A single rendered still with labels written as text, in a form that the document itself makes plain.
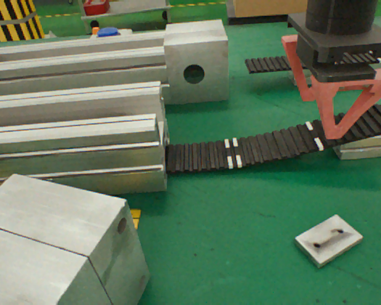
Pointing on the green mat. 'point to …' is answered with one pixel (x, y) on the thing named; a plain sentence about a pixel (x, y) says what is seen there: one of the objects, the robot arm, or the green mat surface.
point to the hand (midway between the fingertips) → (321, 111)
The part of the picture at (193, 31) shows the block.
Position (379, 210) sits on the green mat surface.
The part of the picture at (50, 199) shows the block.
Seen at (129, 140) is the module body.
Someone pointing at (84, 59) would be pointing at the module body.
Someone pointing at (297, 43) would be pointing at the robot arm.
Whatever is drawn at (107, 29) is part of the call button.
